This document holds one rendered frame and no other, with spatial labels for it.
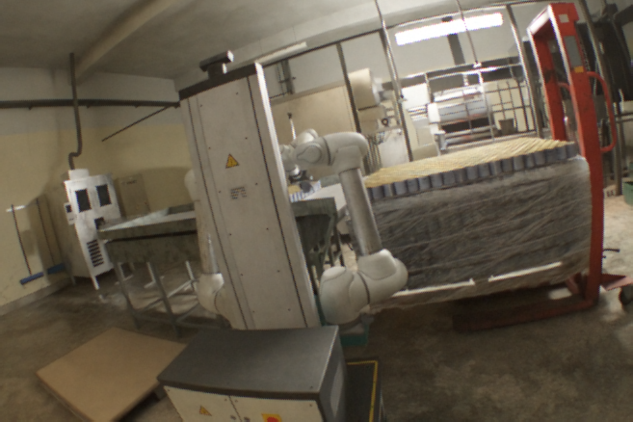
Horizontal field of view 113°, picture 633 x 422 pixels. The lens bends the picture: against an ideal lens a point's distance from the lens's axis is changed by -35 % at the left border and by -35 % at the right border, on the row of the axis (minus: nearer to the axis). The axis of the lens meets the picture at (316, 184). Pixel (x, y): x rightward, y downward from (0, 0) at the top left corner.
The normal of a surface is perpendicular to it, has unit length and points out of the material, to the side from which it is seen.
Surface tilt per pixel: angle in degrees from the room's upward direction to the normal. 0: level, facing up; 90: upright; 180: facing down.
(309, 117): 90
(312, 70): 90
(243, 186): 90
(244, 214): 90
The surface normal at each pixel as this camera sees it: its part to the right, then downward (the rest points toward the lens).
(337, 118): -0.34, 0.17
